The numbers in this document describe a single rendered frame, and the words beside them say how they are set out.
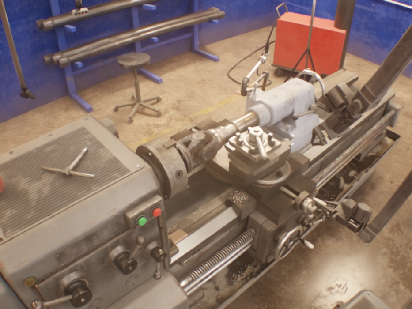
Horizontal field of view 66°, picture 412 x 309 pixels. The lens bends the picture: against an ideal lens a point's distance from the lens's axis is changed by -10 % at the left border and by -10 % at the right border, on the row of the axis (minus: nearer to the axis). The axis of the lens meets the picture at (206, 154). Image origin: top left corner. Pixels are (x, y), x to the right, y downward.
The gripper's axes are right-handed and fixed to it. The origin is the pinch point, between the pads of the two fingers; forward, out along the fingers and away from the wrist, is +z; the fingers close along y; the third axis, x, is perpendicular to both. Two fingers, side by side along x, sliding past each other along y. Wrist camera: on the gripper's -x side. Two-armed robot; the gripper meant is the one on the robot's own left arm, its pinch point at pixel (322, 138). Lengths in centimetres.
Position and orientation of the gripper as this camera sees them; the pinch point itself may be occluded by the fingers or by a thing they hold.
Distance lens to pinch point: 126.7
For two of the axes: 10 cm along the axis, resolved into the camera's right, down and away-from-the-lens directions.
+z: -2.7, 4.1, 8.7
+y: -8.4, 3.4, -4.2
